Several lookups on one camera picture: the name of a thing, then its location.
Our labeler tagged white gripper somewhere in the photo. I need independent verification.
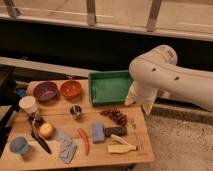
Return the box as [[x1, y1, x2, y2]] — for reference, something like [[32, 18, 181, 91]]
[[124, 81, 158, 115]]

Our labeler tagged clear plastic fork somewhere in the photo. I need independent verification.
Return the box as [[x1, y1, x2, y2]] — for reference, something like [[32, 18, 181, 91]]
[[129, 118, 143, 151]]

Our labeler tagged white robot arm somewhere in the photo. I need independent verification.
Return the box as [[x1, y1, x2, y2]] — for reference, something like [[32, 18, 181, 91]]
[[125, 45, 213, 115]]

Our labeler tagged small metal cup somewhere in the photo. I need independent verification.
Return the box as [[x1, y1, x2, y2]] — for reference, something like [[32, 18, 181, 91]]
[[70, 105, 82, 120]]

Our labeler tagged white paper cup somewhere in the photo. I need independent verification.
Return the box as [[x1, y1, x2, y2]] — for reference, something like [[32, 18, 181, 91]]
[[19, 96, 38, 114]]

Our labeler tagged blue plastic cup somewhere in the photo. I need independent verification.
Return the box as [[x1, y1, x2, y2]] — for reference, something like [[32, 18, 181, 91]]
[[9, 136, 30, 155]]

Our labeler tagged brown pine cone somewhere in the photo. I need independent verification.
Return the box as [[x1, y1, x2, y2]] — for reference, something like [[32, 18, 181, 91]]
[[100, 108, 127, 125]]

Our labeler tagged green plastic tray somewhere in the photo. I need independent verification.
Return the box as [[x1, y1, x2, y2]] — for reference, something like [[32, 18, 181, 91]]
[[88, 70, 132, 106]]

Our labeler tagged dark grey block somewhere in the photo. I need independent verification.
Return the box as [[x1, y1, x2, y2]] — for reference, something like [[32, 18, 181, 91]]
[[104, 126, 127, 137]]

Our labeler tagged white plastic spoon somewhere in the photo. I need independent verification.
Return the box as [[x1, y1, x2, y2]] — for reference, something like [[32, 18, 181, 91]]
[[111, 134, 131, 145]]

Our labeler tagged blue sponge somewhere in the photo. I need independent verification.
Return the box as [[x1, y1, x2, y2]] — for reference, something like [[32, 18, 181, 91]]
[[92, 122, 105, 144]]

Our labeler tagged orange bowl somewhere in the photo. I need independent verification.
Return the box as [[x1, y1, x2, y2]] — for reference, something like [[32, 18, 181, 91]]
[[60, 80, 81, 99]]

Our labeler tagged red chili pepper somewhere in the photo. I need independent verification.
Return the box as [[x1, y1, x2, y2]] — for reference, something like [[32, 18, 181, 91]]
[[78, 128, 90, 155]]

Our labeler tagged wooden table board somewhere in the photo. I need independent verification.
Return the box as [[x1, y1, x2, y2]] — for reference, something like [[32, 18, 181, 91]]
[[0, 80, 154, 171]]

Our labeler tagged grey blue cloth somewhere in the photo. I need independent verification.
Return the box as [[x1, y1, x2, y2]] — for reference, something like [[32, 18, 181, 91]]
[[54, 129, 77, 164]]

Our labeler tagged purple bowl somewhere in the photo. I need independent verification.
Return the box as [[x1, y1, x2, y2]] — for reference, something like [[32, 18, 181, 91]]
[[33, 81, 58, 102]]

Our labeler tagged yellow red apple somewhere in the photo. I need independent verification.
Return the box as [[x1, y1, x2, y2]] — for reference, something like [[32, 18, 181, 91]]
[[39, 123, 55, 139]]

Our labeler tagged black handled knife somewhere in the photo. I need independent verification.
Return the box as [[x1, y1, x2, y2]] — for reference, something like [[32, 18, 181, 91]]
[[31, 119, 52, 154]]

